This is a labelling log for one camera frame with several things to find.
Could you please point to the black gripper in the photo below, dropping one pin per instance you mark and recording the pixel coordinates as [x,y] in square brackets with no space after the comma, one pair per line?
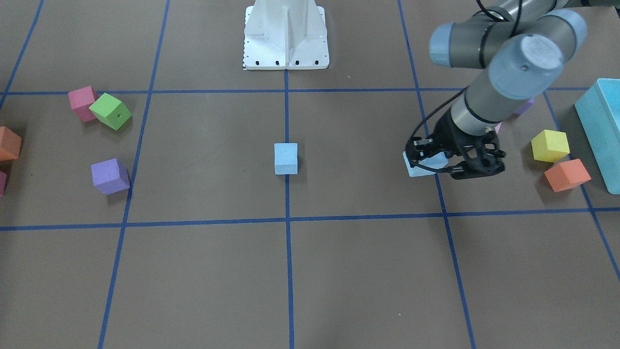
[446,136]

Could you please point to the light blue block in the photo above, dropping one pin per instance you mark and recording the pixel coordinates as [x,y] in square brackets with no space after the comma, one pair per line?
[438,161]
[285,158]

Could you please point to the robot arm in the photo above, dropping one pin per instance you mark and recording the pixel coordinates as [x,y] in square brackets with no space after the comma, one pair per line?
[520,48]

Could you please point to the dark purple block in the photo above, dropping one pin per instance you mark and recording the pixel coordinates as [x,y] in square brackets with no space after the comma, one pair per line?
[525,106]

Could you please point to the yellow block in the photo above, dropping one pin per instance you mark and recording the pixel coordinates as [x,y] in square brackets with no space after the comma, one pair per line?
[550,146]

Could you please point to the orange block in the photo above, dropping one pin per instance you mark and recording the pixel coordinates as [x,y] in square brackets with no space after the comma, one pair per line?
[567,175]
[10,144]

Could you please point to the teal plastic bin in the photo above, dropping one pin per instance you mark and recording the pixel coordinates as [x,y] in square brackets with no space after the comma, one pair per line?
[599,112]

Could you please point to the pink block beside green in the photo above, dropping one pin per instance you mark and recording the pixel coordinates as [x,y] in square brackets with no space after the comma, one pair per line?
[80,101]

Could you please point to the dark pink block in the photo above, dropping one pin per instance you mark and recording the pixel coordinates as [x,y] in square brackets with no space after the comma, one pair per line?
[3,183]

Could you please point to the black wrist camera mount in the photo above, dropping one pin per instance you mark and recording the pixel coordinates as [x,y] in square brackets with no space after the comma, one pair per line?
[482,156]

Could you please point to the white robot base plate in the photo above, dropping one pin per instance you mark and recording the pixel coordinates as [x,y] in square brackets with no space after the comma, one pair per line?
[285,34]

